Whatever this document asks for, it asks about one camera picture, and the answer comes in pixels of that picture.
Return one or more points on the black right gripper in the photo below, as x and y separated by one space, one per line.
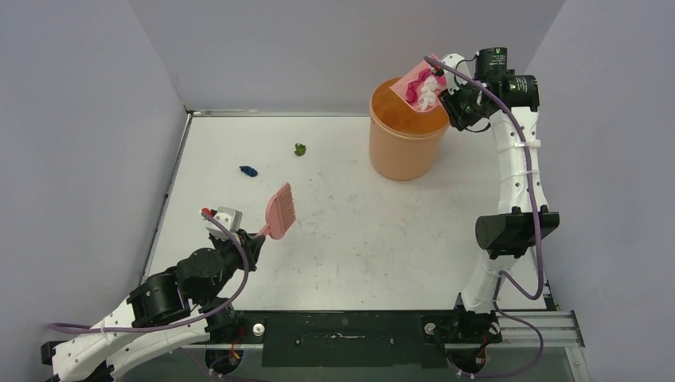
456 103

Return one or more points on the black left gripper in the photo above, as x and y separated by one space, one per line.
251 245

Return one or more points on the pink plastic hand brush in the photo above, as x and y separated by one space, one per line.
280 214

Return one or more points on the pink plastic dustpan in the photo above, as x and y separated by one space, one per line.
400 86

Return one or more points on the magenta paper scrap strip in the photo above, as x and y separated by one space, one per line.
412 91

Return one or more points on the blue paper scrap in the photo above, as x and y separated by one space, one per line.
249 171

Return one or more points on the orange plastic bucket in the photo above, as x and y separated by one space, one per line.
403 143

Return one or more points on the green paper scrap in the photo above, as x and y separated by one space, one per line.
300 149

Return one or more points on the white paper scrap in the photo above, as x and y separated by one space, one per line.
428 94

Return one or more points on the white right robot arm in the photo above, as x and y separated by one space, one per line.
512 237

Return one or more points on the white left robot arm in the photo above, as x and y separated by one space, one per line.
178 306

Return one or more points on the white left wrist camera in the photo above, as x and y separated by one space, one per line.
221 218

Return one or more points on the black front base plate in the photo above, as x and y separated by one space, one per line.
356 338

